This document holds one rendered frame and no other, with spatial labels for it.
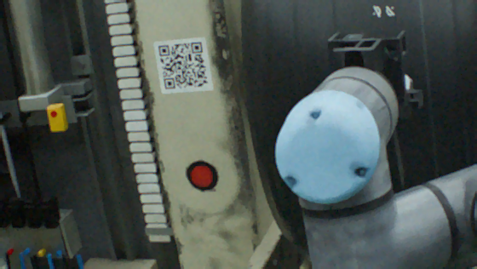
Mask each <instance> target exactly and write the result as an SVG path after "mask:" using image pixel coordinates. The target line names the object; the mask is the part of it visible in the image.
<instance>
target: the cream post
mask: <svg viewBox="0 0 477 269"><path fill-rule="evenodd" d="M131 2H132V7H133V9H132V10H133V15H134V18H135V29H136V34H137V38H138V39H137V42H138V46H139V50H140V55H141V57H140V59H141V66H142V71H143V75H144V84H145V88H146V91H147V98H148V102H149V105H148V106H149V112H150V118H151V121H152V130H153V134H154V139H155V143H156V147H157V152H158V161H159V168H160V173H161V178H162V182H163V186H164V194H165V197H166V201H167V204H168V208H169V212H170V219H171V224H172V227H173V231H174V235H175V241H176V245H177V249H178V255H179V260H180V264H181V269H245V267H246V265H247V263H248V262H249V261H250V258H251V257H252V255H253V254H254V253H255V252H256V249H257V247H258V245H260V244H261V241H262V239H263V238H264V236H265V234H266V233H267V231H268V229H269V227H270V226H271V225H272V223H273V221H274V218H273V215H272V212H271V210H270V208H269V206H268V204H267V200H266V197H265V192H264V189H263V186H262V183H261V177H260V174H259V170H258V168H257V163H256V156H255V152H254V147H253V143H252V139H251V134H250V125H249V119H248V112H247V106H246V99H245V92H244V75H243V65H242V51H241V0H131ZM192 37H205V38H206V39H205V43H206V48H207V53H208V57H209V63H210V71H211V76H212V82H213V87H214V90H202V91H196V92H188V93H175V94H162V89H161V85H160V81H159V76H158V68H157V66H158V64H157V59H156V55H155V50H154V47H153V45H154V42H162V41H171V40H182V39H188V38H192ZM198 166H205V167H207V168H210V169H211V171H212V173H213V181H212V182H211V184H210V185H209V186H207V187H199V186H196V185H195V184H194V183H193V179H192V174H191V173H192V171H193V169H194V168H195V167H198Z"/></svg>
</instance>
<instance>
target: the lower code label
mask: <svg viewBox="0 0 477 269"><path fill-rule="evenodd" d="M205 39H206V38H205V37H192V38H188V39H182V40H171V41H162V42H154V45H153V47H154V50H155V55H156V59H157V64H158V66H157V68H158V76H159V81H160V85H161V89H162V94H175V93H188V92H196V91H202V90H214V87H213V82H212V76H211V71H210V63H209V57H208V53H207V48H206V43H205Z"/></svg>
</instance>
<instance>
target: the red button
mask: <svg viewBox="0 0 477 269"><path fill-rule="evenodd" d="M191 174H192V179H193V183H194V184H195V185H196V186H199V187H207V186H209V185H210V184H211V182H212V181H213V173H212V171H211V169H210V168H207V167H205V166H198V167H195V168H194V169H193V171H192V173H191Z"/></svg>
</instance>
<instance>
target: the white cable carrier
mask: <svg viewBox="0 0 477 269"><path fill-rule="evenodd" d="M113 2H115V3H113ZM105 3H109V4H108V5H107V7H106V13H107V14H111V15H110V16H109V17H108V24H110V25H111V24H116V25H113V26H111V28H110V35H117V36H114V37H112V45H119V46H116V48H114V49H113V51H112V52H113V55H114V56H120V57H117V59H116V60H115V66H116V67H120V68H119V69H118V70H117V76H118V78H120V77H123V78H121V79H120V80H119V81H118V87H119V88H120V89H123V90H122V91H121V92H120V95H121V99H127V100H125V101H123V102H122V108H123V109H124V110H127V111H126V112H125V113H124V120H125V121H128V123H126V128H127V130H128V131H131V132H130V133H129V134H128V140H129V141H133V142H132V143H131V144H130V145H129V148H130V151H131V152H135V154H133V156H132V160H133V162H134V163H137V164H136V165H135V172H136V173H139V174H138V175H137V176H136V179H137V182H138V183H141V184H140V185H139V186H138V189H139V192H143V194H142V195H141V202H142V203H145V204H144V205H143V212H144V213H148V214H147V215H146V216H145V220H146V222H147V223H149V224H148V225H147V227H149V228H169V227H172V224H171V219H170V212H169V208H168V204H167V201H166V197H165V194H164V186H163V182H162V178H161V173H160V168H159V161H158V152H157V147H156V143H155V139H154V134H153V130H152V121H151V118H150V112H149V106H148V105H149V102H148V98H147V91H146V88H145V84H144V75H143V71H142V66H141V59H140V57H141V55H140V50H139V46H138V42H137V39H138V38H137V34H136V29H135V18H134V15H133V10H132V9H133V7H132V2H131V0H105ZM128 109H129V110H128ZM149 239H150V241H162V242H169V241H170V235H158V236H149Z"/></svg>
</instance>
